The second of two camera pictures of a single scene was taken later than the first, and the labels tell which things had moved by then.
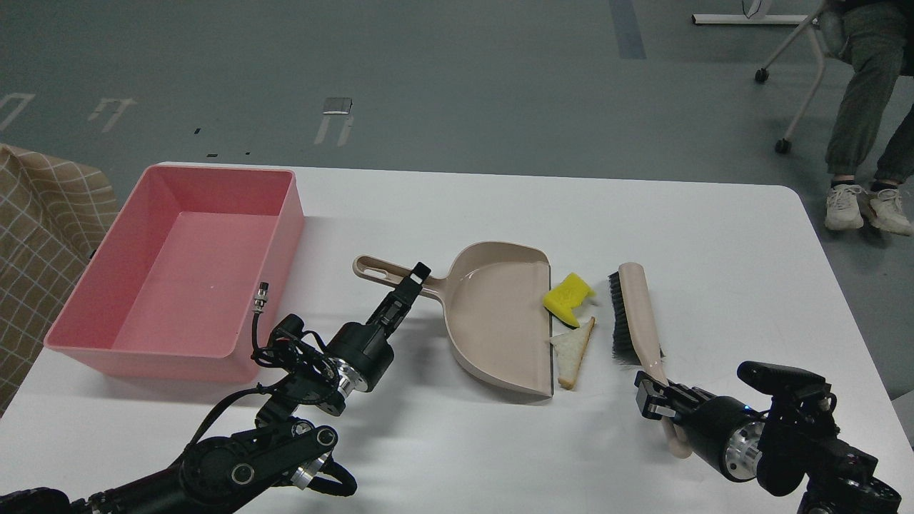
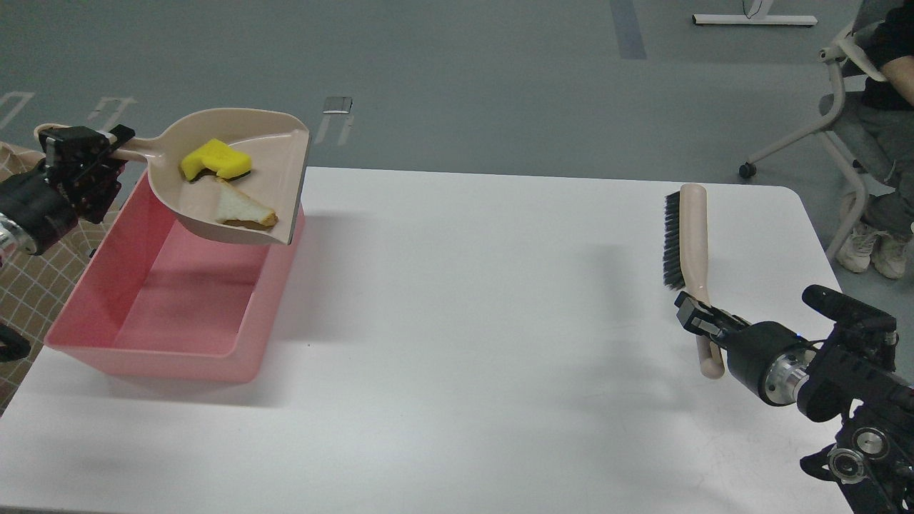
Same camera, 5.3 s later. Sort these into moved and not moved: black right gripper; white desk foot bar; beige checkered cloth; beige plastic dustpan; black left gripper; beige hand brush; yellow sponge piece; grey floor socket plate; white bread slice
Moved: beige hand brush; black left gripper; beige plastic dustpan; white bread slice; black right gripper; yellow sponge piece
Not moved: white desk foot bar; grey floor socket plate; beige checkered cloth
